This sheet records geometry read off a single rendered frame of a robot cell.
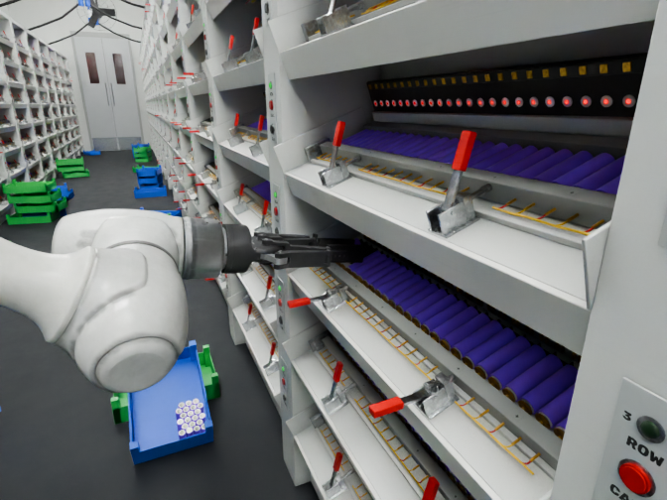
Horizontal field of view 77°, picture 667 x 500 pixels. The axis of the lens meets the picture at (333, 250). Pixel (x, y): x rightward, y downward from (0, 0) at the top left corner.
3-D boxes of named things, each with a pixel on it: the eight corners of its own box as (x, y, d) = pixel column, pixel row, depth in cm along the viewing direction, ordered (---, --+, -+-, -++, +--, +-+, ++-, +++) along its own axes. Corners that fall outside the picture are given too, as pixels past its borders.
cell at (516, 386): (564, 372, 44) (517, 406, 43) (549, 362, 46) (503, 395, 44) (562, 359, 43) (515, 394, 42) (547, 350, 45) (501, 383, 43)
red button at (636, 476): (643, 502, 23) (650, 479, 23) (614, 479, 25) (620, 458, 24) (654, 495, 24) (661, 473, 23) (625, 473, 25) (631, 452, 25)
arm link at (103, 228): (175, 261, 68) (184, 311, 57) (60, 261, 61) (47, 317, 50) (180, 198, 63) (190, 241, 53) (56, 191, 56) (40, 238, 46)
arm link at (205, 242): (179, 210, 64) (219, 212, 67) (177, 267, 66) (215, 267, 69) (187, 224, 56) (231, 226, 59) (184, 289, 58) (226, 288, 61)
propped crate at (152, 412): (213, 440, 116) (212, 426, 111) (133, 465, 108) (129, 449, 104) (197, 355, 137) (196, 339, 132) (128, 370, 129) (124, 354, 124)
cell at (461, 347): (504, 335, 51) (463, 363, 50) (493, 328, 53) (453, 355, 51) (502, 323, 50) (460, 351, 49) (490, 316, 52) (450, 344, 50)
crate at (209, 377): (115, 425, 122) (110, 402, 120) (117, 385, 140) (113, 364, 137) (220, 397, 134) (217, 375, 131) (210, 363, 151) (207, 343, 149)
